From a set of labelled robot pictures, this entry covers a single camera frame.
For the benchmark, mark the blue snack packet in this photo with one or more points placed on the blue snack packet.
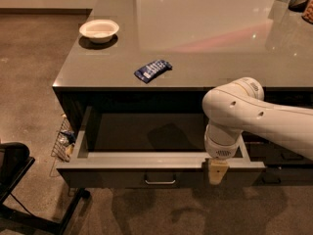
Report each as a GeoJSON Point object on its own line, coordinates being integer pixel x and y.
{"type": "Point", "coordinates": [152, 70]}

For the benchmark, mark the right middle drawer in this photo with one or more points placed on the right middle drawer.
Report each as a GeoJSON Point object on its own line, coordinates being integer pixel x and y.
{"type": "Point", "coordinates": [272, 154]}

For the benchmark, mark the grey top drawer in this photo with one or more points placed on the grey top drawer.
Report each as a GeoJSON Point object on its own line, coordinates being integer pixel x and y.
{"type": "Point", "coordinates": [147, 151]}

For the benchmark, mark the white paper bowl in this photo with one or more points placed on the white paper bowl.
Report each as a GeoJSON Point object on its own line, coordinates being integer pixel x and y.
{"type": "Point", "coordinates": [99, 31]}

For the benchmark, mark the right bottom drawer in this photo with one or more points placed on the right bottom drawer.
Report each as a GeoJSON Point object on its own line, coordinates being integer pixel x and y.
{"type": "Point", "coordinates": [285, 176]}

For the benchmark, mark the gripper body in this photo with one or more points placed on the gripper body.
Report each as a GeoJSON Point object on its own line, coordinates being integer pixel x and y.
{"type": "Point", "coordinates": [222, 151]}

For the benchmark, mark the snack bag on counter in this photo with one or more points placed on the snack bag on counter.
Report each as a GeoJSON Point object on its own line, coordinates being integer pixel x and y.
{"type": "Point", "coordinates": [307, 14]}

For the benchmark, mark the wire basket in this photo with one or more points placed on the wire basket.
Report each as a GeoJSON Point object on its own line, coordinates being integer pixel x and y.
{"type": "Point", "coordinates": [63, 146]}

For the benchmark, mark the grey counter cabinet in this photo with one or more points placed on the grey counter cabinet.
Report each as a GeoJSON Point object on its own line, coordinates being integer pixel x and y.
{"type": "Point", "coordinates": [207, 42]}

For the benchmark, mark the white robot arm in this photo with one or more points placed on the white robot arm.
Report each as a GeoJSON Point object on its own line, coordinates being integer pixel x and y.
{"type": "Point", "coordinates": [239, 106]}

